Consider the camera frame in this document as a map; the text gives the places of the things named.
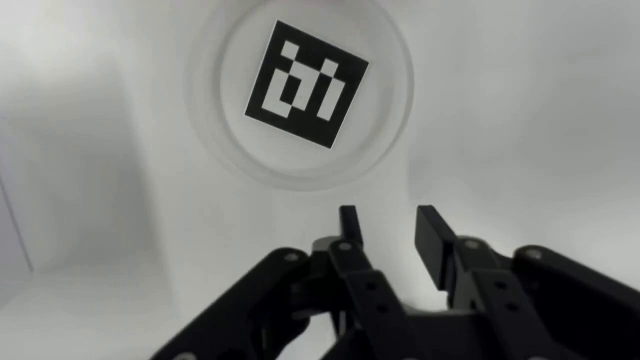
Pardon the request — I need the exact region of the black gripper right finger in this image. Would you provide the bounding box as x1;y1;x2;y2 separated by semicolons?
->
415;205;640;360

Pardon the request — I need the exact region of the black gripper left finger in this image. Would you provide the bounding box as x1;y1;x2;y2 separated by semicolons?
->
152;205;427;360

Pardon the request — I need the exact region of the clear lid with black tag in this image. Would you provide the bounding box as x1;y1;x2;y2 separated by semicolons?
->
188;0;415;194

